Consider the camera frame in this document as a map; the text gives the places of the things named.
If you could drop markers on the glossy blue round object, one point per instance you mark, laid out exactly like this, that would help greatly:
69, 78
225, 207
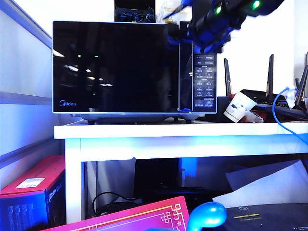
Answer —
207, 214

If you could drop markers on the red white small package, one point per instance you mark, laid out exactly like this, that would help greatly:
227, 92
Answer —
252, 118

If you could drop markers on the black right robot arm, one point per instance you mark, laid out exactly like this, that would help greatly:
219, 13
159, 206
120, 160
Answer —
264, 7

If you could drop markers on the white tape tag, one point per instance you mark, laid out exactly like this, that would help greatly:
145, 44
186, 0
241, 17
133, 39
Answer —
291, 95

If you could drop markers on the pink box gold pattern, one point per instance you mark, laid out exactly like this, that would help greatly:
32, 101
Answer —
144, 216

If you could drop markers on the black flat device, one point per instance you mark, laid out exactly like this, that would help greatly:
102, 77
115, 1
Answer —
120, 208

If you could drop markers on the blue partition desk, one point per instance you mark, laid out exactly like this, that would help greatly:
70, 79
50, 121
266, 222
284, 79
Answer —
115, 67

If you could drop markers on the white blue paper cup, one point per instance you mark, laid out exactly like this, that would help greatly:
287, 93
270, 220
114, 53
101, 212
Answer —
237, 107

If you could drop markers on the black router with antennas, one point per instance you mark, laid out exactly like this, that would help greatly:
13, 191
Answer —
263, 95

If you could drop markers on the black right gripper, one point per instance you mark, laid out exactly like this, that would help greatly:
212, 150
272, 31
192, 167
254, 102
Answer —
197, 24

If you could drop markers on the white paper sheet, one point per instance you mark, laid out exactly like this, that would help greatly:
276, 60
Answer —
264, 187

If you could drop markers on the white table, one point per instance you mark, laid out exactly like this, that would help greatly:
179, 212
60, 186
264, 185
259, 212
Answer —
144, 131

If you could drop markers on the white black microwave oven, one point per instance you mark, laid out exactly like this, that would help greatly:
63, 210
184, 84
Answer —
204, 79

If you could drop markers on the black computer tower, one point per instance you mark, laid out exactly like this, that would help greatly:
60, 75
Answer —
156, 173

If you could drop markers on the red blue cardboard box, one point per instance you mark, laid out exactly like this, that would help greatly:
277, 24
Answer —
29, 173

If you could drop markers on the black box yellow label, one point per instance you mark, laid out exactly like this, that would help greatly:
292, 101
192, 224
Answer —
264, 216

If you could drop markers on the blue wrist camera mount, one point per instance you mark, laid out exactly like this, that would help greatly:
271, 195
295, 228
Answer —
211, 38

